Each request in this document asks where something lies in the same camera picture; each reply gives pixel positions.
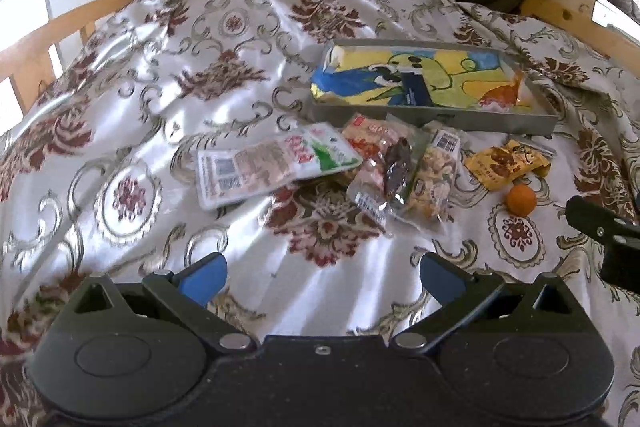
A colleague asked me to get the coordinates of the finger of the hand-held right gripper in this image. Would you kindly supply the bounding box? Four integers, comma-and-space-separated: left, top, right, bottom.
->
565, 195, 640, 242
600, 241, 640, 294

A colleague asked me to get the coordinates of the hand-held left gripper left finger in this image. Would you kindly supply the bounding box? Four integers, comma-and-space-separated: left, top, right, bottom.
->
67, 252, 258, 353

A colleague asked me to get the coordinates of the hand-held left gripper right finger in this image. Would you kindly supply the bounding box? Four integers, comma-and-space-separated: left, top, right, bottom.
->
390, 252, 583, 353

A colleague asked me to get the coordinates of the small orange fruit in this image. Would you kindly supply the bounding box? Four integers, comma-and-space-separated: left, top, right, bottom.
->
506, 184, 538, 214

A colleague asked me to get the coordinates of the mixed nuts packet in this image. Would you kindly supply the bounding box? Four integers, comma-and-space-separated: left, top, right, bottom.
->
400, 121, 464, 236

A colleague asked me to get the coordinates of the yellow snack packet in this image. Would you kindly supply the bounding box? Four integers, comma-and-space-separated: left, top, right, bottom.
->
464, 139, 551, 192

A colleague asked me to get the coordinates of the dark brown snack packet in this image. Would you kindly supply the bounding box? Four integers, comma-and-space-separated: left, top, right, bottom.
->
380, 139, 417, 208

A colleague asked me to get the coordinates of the white and green snack packet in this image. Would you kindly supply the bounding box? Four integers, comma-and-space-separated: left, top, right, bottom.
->
196, 122, 364, 210

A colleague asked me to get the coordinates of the orange snack packet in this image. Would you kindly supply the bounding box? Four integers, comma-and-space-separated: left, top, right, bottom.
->
477, 71, 532, 110

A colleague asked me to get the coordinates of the pink snack packet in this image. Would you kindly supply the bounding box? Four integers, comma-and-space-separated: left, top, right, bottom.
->
342, 113, 402, 234

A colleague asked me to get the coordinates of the grey metal tray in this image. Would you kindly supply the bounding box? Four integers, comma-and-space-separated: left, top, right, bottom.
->
306, 38, 560, 136

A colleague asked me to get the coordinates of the floral patterned bedspread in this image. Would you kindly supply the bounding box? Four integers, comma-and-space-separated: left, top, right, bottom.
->
0, 0, 640, 427

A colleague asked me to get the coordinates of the dark blue flat packet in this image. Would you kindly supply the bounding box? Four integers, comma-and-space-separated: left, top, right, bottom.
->
399, 73, 437, 106

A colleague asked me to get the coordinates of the white framed window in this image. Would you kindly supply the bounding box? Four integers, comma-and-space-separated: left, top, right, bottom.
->
0, 0, 54, 68

